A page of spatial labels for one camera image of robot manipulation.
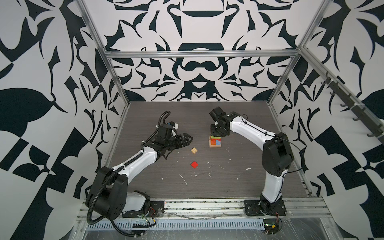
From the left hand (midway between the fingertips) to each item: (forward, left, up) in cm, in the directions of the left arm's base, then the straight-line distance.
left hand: (188, 137), depth 84 cm
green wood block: (+1, -13, -2) cm, 14 cm away
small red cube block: (-10, -3, -14) cm, 18 cm away
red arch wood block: (+5, -16, -12) cm, 20 cm away
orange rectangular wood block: (+3, -15, -12) cm, 20 cm away
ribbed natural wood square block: (-1, -3, -13) cm, 13 cm away
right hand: (+6, -16, -4) cm, 18 cm away
